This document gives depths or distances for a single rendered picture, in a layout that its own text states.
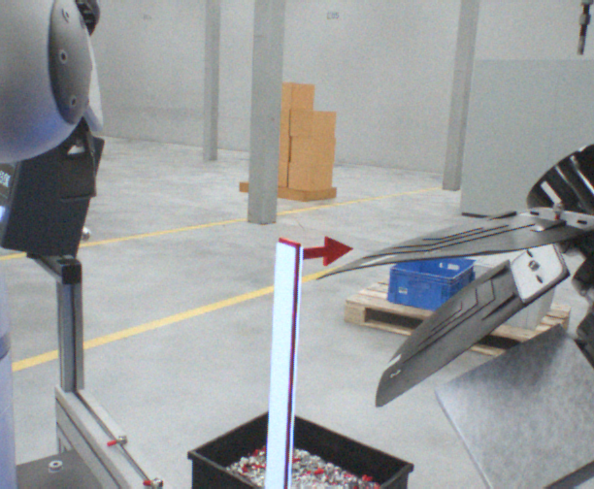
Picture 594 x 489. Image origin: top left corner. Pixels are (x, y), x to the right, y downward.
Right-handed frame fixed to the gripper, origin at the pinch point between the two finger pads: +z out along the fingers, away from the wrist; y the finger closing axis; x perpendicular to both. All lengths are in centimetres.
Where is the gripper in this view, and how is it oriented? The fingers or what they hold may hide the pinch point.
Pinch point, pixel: (58, 165)
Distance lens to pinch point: 57.2
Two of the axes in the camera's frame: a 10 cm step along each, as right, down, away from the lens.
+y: 0.2, 3.5, 9.4
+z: 1.6, 9.2, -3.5
